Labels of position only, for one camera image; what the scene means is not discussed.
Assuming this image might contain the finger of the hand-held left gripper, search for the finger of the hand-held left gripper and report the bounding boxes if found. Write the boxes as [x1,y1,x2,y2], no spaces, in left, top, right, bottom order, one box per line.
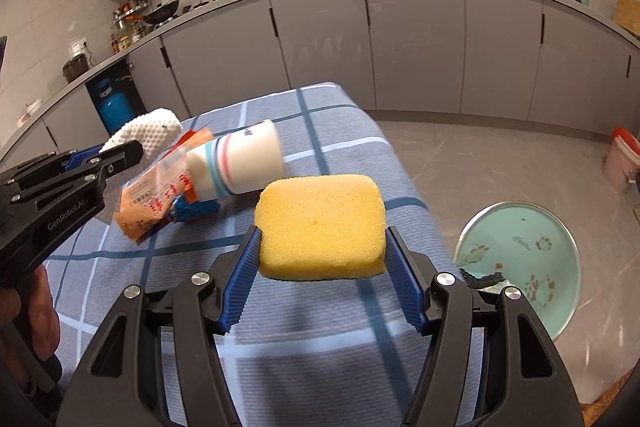
[0,140,144,208]
[10,146,103,180]

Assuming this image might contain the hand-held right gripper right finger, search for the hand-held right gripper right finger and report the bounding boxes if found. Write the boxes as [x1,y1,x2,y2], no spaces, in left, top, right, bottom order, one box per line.
[385,226,586,427]

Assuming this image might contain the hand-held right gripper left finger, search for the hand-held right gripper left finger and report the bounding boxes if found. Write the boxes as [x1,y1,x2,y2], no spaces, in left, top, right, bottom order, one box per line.
[59,226,263,427]

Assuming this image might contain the white foam fruit net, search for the white foam fruit net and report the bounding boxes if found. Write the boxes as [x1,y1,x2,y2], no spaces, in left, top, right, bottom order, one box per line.
[99,108,182,158]

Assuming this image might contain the yellow sponge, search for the yellow sponge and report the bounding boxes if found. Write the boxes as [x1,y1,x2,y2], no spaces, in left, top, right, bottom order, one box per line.
[254,174,388,282]

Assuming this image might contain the mint green enamel basin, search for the mint green enamel basin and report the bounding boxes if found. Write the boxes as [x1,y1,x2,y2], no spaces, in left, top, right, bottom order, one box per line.
[452,200,583,342]

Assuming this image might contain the person's left hand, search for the person's left hand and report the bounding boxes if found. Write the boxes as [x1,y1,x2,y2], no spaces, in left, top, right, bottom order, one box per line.
[20,266,62,360]

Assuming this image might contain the blue gas cylinder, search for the blue gas cylinder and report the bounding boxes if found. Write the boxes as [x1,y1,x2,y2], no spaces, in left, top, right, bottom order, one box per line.
[95,77,136,132]

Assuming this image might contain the orange snack wrapper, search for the orange snack wrapper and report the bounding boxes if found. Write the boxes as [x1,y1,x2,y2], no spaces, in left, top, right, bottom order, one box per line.
[114,129,216,244]

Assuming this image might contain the blue snack wrapper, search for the blue snack wrapper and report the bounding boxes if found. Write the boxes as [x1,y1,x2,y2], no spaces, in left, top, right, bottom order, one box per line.
[170,194,221,224]

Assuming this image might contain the dark storage jar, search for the dark storage jar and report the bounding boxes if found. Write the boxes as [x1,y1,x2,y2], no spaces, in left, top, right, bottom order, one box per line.
[62,54,91,82]

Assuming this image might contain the white striped paper cup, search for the white striped paper cup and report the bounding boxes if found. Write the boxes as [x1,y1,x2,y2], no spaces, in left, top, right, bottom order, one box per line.
[185,119,285,202]

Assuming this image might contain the black wok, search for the black wok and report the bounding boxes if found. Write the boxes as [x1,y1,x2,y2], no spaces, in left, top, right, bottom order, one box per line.
[125,0,180,26]

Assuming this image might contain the blue checked tablecloth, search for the blue checked tablecloth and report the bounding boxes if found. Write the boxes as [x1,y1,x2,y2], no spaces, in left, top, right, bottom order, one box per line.
[42,82,486,427]

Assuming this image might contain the grey kitchen counter cabinets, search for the grey kitchen counter cabinets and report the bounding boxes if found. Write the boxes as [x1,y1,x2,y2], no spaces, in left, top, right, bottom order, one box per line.
[0,0,640,168]

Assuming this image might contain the pink bucket with red lid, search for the pink bucket with red lid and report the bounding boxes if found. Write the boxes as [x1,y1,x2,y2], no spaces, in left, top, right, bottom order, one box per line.
[601,127,640,195]

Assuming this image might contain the wooden cutting board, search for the wooden cutting board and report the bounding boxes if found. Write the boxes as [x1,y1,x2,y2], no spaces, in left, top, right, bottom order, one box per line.
[612,0,640,38]

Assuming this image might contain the wall spice rack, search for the wall spice rack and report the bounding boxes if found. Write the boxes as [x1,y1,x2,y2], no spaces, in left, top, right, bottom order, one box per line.
[111,0,148,30]

